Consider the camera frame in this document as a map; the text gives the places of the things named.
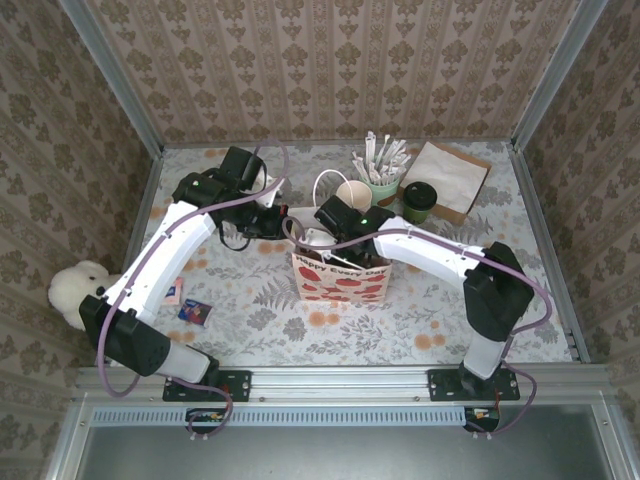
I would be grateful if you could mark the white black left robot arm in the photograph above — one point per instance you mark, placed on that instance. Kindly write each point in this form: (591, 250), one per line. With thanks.
(170, 255)

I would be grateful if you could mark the pink sugar sachet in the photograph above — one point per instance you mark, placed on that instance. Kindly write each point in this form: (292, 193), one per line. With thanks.
(173, 291)

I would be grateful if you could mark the mint green straw holder cup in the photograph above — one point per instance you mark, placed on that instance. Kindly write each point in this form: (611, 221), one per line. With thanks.
(382, 192)

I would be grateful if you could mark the aluminium table back rail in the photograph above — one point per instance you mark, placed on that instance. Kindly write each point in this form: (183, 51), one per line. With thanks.
(502, 144)

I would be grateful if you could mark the white wrapped paper straw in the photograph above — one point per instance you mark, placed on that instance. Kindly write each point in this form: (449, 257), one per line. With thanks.
(387, 146)
(371, 145)
(405, 160)
(400, 148)
(361, 164)

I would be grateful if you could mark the aluminium mounting rail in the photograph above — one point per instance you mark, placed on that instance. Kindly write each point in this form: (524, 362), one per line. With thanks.
(340, 382)

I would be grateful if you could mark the blue snack packet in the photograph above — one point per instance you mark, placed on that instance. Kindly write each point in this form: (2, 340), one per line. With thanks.
(195, 312)

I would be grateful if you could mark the white red-printed paper gift bag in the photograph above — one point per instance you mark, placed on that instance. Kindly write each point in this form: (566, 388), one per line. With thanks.
(340, 285)

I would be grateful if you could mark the grey metal panel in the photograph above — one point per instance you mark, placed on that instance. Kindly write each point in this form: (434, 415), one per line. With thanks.
(340, 455)

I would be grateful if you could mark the stack of green paper cups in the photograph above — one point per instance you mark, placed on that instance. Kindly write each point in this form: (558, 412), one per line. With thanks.
(352, 192)

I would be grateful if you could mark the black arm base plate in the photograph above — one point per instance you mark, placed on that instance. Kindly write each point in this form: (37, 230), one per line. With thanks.
(440, 387)
(240, 385)

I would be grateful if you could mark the small black controller board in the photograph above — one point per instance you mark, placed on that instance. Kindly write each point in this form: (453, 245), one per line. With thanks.
(480, 414)
(205, 416)

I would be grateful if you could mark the white teddy bear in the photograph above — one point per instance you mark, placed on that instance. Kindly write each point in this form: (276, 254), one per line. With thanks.
(70, 295)

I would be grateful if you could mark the white paper napkin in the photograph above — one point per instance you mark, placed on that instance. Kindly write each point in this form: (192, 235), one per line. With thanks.
(450, 175)

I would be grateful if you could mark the aluminium frame post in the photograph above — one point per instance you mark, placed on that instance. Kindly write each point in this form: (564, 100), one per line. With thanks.
(116, 75)
(556, 75)

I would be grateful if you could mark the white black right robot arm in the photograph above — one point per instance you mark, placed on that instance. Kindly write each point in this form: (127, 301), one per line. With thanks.
(430, 255)

